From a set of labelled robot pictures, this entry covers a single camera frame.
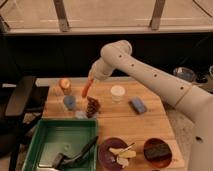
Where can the dark green scouring pad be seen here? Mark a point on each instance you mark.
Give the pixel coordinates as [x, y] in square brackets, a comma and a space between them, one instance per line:
[157, 152]

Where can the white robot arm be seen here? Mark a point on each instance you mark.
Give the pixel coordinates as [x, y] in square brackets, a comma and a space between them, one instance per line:
[189, 99]

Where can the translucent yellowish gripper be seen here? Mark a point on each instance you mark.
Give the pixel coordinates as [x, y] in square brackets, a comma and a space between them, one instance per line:
[92, 80]

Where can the yellow white food pieces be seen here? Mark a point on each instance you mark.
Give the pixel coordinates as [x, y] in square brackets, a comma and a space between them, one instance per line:
[122, 156]

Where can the small blue cup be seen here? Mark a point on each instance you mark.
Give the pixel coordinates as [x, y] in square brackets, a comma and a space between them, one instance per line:
[69, 102]

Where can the black office chair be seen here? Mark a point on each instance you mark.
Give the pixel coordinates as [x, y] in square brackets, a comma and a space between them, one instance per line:
[21, 108]

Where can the purple plate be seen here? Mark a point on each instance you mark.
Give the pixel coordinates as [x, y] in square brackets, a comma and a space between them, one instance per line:
[106, 158]

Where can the red yellow apple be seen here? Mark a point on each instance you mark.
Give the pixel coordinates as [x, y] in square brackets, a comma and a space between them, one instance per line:
[64, 83]

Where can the white lidded plastic cup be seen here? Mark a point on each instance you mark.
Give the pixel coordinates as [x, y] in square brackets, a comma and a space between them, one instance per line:
[117, 93]

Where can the green plastic bin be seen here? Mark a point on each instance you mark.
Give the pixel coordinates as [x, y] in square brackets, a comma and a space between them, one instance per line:
[66, 136]

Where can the black dish brush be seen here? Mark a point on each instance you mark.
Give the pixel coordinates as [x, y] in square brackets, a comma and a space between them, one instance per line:
[62, 160]

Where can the blue sponge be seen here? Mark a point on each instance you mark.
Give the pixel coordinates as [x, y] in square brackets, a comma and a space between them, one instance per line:
[137, 105]

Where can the glass bowl at right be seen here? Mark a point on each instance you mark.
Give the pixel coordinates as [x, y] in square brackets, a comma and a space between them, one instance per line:
[184, 73]

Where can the dark red bowl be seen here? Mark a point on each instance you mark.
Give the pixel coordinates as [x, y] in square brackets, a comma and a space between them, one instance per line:
[159, 164]

